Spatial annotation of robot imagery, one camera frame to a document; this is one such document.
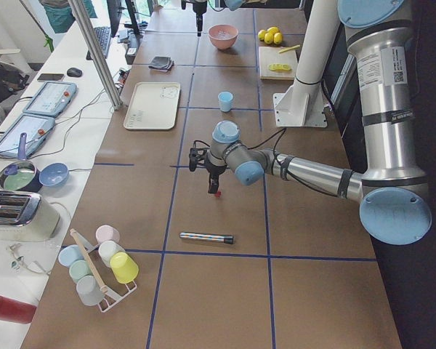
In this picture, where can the grey cup on rack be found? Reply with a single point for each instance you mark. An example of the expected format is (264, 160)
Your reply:
(88, 291)

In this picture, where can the red bottle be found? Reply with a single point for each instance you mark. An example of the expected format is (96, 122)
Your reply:
(15, 311)

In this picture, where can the grey folded cloth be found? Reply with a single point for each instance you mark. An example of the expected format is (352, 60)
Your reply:
(161, 63)

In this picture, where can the teach pendant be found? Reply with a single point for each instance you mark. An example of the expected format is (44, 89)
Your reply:
(37, 129)
(51, 99)

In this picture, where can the blue bowl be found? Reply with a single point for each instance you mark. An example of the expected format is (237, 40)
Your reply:
(54, 175)

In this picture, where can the blue cup on rack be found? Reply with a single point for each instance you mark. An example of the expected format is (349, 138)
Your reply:
(69, 255)

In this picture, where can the white wire cup rack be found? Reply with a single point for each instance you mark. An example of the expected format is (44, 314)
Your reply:
(112, 296)

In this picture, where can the silver toaster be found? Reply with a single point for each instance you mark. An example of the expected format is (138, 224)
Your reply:
(26, 217)

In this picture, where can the lemon slices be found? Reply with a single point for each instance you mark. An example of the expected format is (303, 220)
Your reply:
(279, 67)

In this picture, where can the black computer mouse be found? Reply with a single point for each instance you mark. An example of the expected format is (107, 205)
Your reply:
(74, 72)

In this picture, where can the green cup on rack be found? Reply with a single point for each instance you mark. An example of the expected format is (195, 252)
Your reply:
(78, 270)

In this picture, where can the cream bear tray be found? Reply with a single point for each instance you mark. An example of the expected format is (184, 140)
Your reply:
(153, 106)

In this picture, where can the stainless steel muddler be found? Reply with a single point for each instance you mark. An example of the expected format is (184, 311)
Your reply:
(228, 239)

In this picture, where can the lower teach pendant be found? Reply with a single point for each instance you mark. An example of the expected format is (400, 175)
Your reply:
(37, 129)

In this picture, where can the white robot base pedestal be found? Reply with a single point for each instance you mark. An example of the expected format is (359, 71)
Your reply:
(302, 104)

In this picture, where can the light blue cup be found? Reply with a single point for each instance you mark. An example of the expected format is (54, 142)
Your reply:
(225, 99)

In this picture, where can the yellow-green plastic knife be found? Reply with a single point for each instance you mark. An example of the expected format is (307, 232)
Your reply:
(288, 49)

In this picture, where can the yellow lemon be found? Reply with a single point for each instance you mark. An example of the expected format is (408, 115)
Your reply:
(277, 38)
(269, 38)
(273, 30)
(261, 34)

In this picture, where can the upper teach pendant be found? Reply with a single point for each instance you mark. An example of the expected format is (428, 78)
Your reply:
(51, 99)

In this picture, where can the pink bowl of ice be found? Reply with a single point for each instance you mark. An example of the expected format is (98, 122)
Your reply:
(223, 36)

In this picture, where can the aluminium frame post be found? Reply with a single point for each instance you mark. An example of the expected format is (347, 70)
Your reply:
(85, 25)

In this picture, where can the yellow-green plastic cup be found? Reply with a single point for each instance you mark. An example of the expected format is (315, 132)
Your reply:
(124, 268)

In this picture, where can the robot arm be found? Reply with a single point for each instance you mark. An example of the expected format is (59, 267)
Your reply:
(232, 5)
(392, 191)

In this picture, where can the white cup on rack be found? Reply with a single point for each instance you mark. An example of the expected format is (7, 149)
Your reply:
(107, 249)

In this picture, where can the pink cup on rack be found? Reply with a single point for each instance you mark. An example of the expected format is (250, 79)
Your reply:
(107, 233)

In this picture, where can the black smartphone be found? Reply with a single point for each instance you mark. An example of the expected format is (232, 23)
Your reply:
(51, 77)

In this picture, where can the black keyboard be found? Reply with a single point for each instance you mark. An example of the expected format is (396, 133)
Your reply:
(103, 35)

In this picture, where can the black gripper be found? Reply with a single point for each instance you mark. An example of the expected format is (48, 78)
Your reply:
(215, 170)
(198, 9)

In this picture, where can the dark blue saucepan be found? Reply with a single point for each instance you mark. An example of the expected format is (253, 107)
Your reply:
(21, 175)

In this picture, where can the wooden cutting board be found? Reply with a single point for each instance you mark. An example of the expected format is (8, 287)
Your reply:
(271, 56)

